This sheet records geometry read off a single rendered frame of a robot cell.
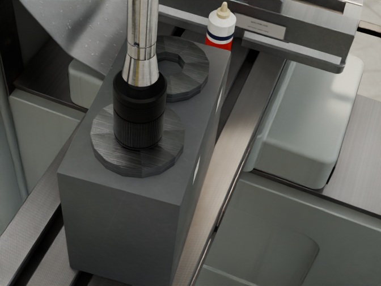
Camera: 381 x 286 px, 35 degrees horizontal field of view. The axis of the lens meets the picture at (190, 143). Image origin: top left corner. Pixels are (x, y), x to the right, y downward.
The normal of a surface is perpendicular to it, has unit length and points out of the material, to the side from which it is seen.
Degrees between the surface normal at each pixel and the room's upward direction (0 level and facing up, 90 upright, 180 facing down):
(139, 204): 90
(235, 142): 0
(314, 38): 90
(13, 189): 89
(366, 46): 0
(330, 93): 0
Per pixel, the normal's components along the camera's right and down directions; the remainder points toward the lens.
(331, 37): -0.33, 0.71
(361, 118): 0.09, -0.63
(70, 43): 0.69, -0.24
